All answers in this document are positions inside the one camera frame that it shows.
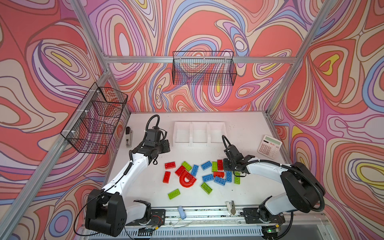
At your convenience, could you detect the red lego brick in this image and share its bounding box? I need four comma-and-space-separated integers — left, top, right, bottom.
175, 165, 186, 177
165, 162, 176, 170
213, 172, 226, 178
163, 171, 171, 184
217, 160, 224, 171

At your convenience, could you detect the green lego brick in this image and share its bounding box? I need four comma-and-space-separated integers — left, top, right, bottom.
168, 189, 181, 200
201, 183, 213, 195
182, 161, 193, 172
234, 176, 241, 185
212, 162, 218, 172

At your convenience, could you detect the blue lego brick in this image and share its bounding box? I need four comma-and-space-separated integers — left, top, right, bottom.
214, 177, 226, 186
226, 171, 232, 183
191, 165, 199, 177
202, 174, 214, 183
201, 161, 212, 170

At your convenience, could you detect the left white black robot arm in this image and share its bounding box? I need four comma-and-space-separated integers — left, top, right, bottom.
85, 115, 171, 237

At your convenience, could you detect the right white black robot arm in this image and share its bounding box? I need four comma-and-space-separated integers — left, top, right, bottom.
222, 135, 326, 223

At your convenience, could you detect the white black remote device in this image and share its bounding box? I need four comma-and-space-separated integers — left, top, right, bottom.
125, 127, 133, 148

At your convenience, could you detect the white three-compartment bin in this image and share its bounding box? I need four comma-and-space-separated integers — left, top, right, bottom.
173, 122, 227, 148

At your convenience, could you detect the white pink calculator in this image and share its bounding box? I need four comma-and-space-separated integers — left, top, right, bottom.
258, 135, 283, 160

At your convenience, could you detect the red arch lego piece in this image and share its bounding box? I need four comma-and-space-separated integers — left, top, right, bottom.
179, 171, 197, 188

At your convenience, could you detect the beige clip on rail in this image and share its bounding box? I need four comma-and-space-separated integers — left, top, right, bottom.
226, 201, 236, 216

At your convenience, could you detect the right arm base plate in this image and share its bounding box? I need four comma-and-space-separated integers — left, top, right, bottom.
240, 208, 286, 225

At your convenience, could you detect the black wire basket left wall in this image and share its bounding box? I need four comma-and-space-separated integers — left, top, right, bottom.
61, 83, 128, 155

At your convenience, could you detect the black wire basket wall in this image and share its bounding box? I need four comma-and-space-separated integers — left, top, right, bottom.
172, 51, 238, 86
61, 83, 128, 155

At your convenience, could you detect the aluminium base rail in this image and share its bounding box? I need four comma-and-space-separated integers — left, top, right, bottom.
82, 205, 326, 232

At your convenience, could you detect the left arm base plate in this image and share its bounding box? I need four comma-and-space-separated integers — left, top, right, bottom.
126, 209, 166, 227

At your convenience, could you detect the light blue cylinder on rail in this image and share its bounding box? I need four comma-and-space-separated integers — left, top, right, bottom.
178, 206, 187, 220

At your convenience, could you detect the black wire basket back wall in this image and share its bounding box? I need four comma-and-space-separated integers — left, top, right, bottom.
172, 51, 238, 86

